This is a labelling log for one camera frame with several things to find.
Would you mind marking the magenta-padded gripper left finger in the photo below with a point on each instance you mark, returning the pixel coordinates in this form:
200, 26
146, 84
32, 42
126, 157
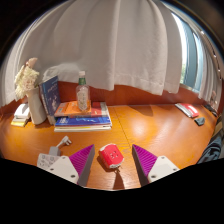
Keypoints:
64, 166

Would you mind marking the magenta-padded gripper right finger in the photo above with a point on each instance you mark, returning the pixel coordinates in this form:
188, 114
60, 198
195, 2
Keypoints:
162, 166

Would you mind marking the red and white charger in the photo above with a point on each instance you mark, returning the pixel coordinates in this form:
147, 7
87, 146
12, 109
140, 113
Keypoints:
111, 156

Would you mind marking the grey power strip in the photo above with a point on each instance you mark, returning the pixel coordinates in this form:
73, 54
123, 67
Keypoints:
45, 160

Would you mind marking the white flat book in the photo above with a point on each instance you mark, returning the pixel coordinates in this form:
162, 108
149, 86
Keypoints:
83, 128

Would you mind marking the blue flat book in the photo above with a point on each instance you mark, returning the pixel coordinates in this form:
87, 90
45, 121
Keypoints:
83, 120

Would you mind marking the black bag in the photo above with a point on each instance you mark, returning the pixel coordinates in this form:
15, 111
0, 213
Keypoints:
211, 146

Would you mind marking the orange flat book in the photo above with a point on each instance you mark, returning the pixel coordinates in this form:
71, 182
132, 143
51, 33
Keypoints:
68, 109

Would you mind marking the small dark grey object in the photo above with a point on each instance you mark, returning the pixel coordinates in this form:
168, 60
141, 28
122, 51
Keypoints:
200, 121

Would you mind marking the red and white packet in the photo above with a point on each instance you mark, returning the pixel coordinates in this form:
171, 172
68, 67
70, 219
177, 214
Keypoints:
188, 110

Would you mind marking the yellow flat book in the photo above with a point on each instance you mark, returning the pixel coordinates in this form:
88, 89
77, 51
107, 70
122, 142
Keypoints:
19, 122

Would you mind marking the white ceramic vase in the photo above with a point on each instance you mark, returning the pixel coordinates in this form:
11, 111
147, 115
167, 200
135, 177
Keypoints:
36, 108

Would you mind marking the red flat book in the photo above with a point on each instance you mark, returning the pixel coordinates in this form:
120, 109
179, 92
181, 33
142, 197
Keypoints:
100, 109

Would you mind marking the thick white book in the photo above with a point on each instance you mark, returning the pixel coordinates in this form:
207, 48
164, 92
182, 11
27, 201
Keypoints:
22, 111

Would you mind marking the dark blue upright book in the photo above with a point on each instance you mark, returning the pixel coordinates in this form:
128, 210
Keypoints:
50, 95

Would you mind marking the clear green-capped drink bottle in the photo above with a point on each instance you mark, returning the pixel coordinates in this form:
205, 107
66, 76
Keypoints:
83, 95

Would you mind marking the white and pink flowers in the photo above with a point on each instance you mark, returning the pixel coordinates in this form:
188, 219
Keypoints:
26, 78

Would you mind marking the window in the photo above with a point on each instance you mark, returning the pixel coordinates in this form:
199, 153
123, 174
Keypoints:
195, 56

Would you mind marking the white curtain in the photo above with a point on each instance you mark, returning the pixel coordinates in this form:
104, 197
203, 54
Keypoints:
106, 40

